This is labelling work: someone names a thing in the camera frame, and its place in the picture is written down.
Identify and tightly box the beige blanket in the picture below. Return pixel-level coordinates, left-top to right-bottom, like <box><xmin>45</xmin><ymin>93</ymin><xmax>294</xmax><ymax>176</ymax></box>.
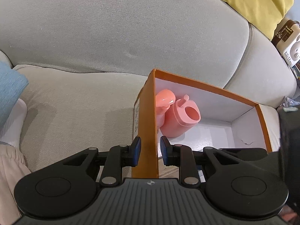
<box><xmin>1</xmin><ymin>99</ymin><xmax>31</xmax><ymax>224</ymax></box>

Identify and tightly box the beige sofa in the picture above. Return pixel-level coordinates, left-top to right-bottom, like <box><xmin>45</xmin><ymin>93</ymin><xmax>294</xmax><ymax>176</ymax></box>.
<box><xmin>1</xmin><ymin>0</ymin><xmax>296</xmax><ymax>171</ymax></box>

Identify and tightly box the light blue pillow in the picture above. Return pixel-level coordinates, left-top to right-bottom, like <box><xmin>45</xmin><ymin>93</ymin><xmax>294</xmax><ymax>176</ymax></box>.
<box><xmin>0</xmin><ymin>62</ymin><xmax>29</xmax><ymax>128</ymax></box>

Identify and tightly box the orange cardboard box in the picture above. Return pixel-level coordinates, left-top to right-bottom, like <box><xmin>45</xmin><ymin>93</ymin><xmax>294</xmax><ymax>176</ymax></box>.
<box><xmin>132</xmin><ymin>69</ymin><xmax>275</xmax><ymax>178</ymax></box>

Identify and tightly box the pink cup with spout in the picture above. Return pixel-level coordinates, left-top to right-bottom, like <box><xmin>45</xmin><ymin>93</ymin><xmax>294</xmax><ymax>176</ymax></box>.
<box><xmin>160</xmin><ymin>94</ymin><xmax>201</xmax><ymax>138</ymax></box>

